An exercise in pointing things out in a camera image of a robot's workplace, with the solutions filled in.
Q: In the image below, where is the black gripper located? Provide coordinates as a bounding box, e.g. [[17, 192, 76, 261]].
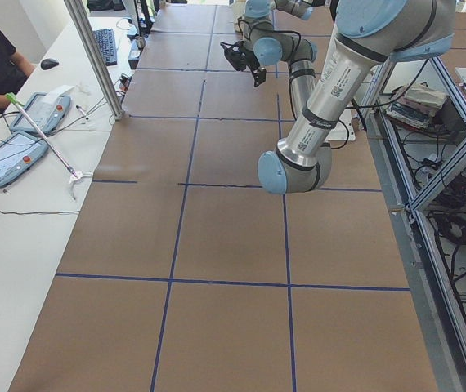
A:
[[220, 41, 267, 87]]

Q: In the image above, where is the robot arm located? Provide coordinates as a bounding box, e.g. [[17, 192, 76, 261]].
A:
[[238, 1, 317, 118], [222, 1, 455, 194]]

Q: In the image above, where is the black keyboard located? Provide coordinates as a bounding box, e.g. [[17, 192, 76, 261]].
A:
[[92, 29, 118, 66]]

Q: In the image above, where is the stack of books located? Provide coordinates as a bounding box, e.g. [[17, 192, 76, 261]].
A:
[[385, 82, 447, 129]]

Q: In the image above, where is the grabber stick tool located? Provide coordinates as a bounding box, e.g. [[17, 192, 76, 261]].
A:
[[5, 92, 93, 201]]

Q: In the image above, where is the black computer mouse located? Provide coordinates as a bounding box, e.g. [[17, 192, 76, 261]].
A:
[[40, 58, 60, 70]]

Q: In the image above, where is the teach pendant far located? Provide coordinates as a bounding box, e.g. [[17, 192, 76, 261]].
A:
[[24, 92, 71, 135]]

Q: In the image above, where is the teach pendant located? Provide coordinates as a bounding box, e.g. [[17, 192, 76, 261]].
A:
[[24, 92, 71, 135], [0, 131, 48, 188]]

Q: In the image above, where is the teach pendant near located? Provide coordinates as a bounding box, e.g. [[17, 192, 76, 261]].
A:
[[0, 131, 48, 188]]

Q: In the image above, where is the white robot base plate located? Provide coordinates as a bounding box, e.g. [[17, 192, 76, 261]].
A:
[[326, 109, 356, 142]]

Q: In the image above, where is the aluminium frame post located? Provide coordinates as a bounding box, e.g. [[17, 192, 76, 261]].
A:
[[64, 0, 124, 121]]

